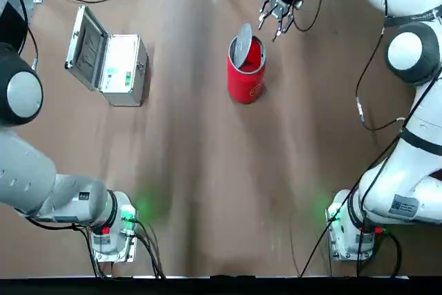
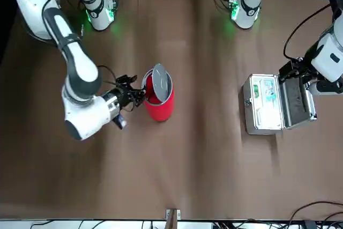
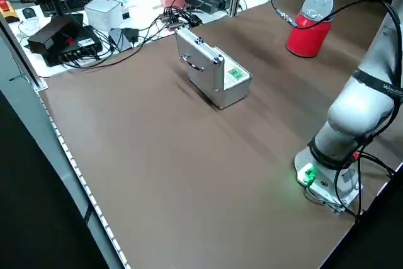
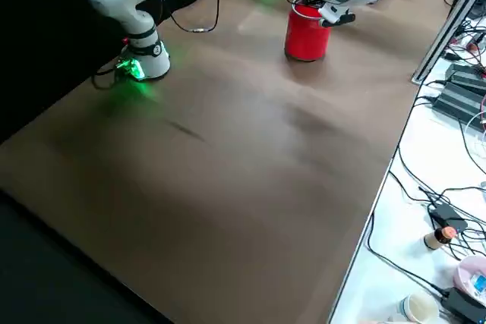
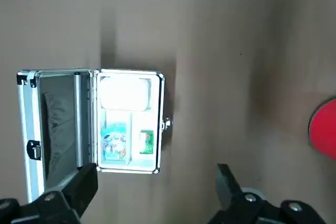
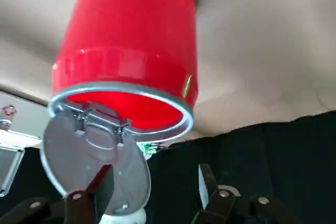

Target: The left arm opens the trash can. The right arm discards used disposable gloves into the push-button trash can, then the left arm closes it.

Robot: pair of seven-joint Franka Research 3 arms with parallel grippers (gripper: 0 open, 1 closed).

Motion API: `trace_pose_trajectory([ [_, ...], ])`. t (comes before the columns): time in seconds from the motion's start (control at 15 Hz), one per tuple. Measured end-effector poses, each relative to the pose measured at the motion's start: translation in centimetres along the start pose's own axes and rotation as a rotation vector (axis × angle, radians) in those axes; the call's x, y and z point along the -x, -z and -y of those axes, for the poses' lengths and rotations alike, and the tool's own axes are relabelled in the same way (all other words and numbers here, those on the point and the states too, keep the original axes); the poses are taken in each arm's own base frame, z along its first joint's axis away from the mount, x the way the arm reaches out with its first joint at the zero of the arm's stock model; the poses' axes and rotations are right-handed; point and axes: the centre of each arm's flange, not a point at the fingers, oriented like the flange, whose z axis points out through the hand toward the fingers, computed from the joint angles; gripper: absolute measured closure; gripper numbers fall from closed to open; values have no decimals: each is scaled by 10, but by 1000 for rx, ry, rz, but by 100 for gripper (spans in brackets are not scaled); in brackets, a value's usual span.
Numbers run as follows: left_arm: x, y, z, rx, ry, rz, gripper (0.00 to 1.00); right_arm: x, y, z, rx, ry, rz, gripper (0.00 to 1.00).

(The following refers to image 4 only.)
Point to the red push-button trash can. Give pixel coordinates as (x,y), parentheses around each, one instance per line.
(303,39)

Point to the small black power adapter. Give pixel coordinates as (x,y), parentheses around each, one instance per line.
(448,216)

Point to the pink bowl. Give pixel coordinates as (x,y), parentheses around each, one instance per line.
(465,274)

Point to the aluminium frame post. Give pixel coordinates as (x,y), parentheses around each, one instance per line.
(440,39)

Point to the black power brick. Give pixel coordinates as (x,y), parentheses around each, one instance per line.
(461,303)

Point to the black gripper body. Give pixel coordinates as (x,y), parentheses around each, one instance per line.
(317,0)

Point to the white paper cup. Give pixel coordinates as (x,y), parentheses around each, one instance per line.
(419,307)

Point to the large black power adapter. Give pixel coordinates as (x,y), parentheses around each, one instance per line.
(469,75)
(455,102)

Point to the blue white packet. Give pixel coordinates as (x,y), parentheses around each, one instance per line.
(478,284)

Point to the brown bottle orange cap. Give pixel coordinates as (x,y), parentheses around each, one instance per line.
(436,238)

